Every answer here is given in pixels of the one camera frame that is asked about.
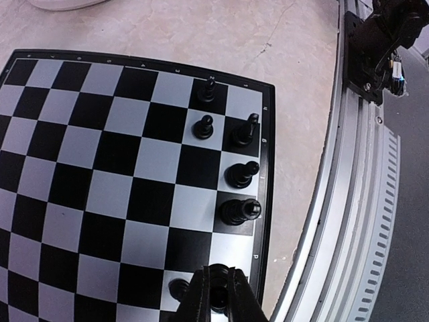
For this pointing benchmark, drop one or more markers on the black king piece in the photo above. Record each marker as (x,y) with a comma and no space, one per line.
(236,212)

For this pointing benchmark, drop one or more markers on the black white chessboard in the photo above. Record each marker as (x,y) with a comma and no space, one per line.
(106,194)

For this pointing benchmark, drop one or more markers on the white plastic tray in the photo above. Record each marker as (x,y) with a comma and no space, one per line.
(63,5)

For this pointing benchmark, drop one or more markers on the aluminium front frame rail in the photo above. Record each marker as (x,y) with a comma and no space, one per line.
(342,254)

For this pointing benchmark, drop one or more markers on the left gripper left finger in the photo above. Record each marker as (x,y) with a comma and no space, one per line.
(195,306)

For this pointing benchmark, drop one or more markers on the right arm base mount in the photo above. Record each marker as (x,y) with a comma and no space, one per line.
(372,62)

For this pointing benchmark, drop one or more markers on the black chess piece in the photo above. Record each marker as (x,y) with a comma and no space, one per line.
(240,175)
(219,292)
(178,288)

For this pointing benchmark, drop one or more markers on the black pawn edge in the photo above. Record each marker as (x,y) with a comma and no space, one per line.
(206,93)

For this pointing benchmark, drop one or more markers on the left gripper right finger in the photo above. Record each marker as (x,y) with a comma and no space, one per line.
(242,304)

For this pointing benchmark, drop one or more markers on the black chess piece corner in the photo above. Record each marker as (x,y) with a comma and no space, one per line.
(242,135)

